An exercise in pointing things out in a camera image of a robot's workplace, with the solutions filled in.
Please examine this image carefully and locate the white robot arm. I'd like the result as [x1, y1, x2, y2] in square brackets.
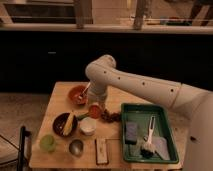
[85, 55, 213, 171]

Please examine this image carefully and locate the white paper cup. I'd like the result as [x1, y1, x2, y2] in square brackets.
[80, 117, 96, 136]

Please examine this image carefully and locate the small metal cup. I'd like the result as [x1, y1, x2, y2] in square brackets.
[69, 139, 84, 157]

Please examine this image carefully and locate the green plastic cup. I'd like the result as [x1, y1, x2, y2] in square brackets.
[39, 134, 56, 152]

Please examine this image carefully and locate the dark red grapes bunch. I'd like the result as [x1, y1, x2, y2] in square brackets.
[101, 109, 121, 123]

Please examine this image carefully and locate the metal spoon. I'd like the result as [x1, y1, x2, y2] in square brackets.
[78, 82, 91, 100]

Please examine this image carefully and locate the orange bowl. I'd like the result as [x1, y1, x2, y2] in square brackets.
[68, 85, 87, 105]

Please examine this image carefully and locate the green cucumber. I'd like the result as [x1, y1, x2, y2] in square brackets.
[76, 113, 89, 121]

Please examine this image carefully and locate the blue sponge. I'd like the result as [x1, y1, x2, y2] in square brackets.
[125, 122, 137, 145]

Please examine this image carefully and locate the green plastic tray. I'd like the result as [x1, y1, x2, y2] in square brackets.
[121, 103, 179, 164]

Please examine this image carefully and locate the yellow corn cob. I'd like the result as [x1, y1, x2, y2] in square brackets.
[63, 113, 74, 136]

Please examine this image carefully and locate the brown rectangular block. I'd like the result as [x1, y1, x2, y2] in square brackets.
[95, 138, 109, 165]

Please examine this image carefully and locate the dark brown bowl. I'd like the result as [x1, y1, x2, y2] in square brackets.
[52, 113, 78, 137]

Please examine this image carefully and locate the white dish brush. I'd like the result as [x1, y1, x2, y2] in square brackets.
[141, 116, 155, 158]

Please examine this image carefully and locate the grey cloth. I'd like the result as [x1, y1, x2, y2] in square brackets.
[152, 136, 170, 160]

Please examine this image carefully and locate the black chair frame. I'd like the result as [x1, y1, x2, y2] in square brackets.
[17, 126, 32, 171]

